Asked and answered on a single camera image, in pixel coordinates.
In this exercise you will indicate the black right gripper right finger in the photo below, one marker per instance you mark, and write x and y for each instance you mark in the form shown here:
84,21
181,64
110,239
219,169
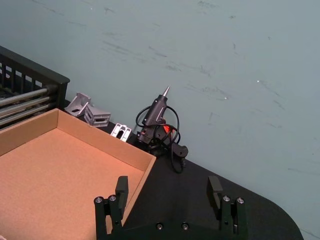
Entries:
215,197

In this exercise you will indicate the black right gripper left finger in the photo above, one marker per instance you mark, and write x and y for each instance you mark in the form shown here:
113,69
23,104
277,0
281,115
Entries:
122,190

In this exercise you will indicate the grey aluminium corner bracket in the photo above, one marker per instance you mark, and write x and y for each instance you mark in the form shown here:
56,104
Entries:
98,116
77,105

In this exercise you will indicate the black rack with steel bars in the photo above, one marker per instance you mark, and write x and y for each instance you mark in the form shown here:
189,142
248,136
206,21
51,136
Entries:
37,75

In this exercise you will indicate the shallow brown cardboard tray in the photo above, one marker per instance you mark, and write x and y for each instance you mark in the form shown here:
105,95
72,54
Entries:
62,170

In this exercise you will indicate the white slotted metal bracket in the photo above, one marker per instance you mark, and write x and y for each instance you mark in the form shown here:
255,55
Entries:
121,131

